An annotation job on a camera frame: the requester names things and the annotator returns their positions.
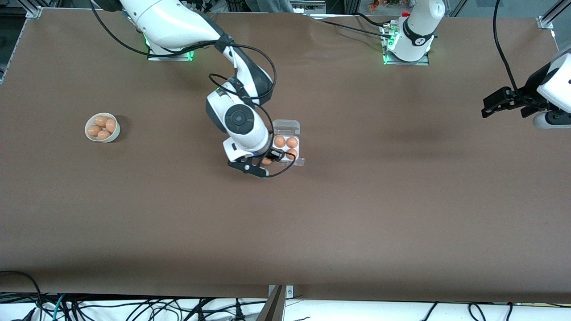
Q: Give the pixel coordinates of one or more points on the brown egg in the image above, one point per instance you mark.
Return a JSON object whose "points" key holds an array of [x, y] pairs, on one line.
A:
{"points": [[266, 162], [104, 134], [280, 141], [292, 142], [293, 154], [111, 125], [101, 120], [94, 130]]}

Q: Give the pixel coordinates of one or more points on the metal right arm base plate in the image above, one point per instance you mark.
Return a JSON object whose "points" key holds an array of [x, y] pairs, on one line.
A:
{"points": [[189, 55]]}

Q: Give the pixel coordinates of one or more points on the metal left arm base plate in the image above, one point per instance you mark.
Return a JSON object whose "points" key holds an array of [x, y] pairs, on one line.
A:
{"points": [[388, 60]]}

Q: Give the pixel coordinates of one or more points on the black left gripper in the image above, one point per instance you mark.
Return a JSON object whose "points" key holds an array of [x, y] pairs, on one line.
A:
{"points": [[529, 91]]}

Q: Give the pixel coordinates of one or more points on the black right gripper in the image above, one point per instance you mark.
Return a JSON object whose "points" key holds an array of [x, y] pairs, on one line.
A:
{"points": [[271, 155]]}

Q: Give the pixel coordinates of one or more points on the clear plastic egg carton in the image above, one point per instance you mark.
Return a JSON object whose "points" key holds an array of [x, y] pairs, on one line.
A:
{"points": [[287, 127]]}

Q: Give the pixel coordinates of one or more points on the white power strip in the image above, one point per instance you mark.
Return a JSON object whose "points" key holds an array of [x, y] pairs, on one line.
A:
{"points": [[308, 8]]}

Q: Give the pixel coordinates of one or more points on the blue jeans person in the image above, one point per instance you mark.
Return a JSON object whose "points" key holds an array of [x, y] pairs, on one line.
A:
{"points": [[267, 5]]}

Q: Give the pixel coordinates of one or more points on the aluminium frame profile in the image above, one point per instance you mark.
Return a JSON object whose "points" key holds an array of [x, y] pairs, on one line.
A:
{"points": [[33, 11], [551, 18]]}

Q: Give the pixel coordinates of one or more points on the orange background clutter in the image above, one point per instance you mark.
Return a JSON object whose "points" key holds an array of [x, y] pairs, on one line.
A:
{"points": [[377, 5]]}

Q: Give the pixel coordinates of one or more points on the metal mounting bracket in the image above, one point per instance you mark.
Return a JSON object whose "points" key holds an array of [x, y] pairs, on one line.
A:
{"points": [[290, 292]]}

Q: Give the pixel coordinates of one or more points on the white round bowl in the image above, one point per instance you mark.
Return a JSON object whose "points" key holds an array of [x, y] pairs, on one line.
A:
{"points": [[115, 135]]}

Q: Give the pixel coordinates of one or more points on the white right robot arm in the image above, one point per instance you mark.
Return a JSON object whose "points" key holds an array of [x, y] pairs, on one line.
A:
{"points": [[169, 22]]}

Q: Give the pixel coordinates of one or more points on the clear adhesive tape strip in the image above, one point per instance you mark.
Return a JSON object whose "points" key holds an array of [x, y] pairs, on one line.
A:
{"points": [[299, 162]]}

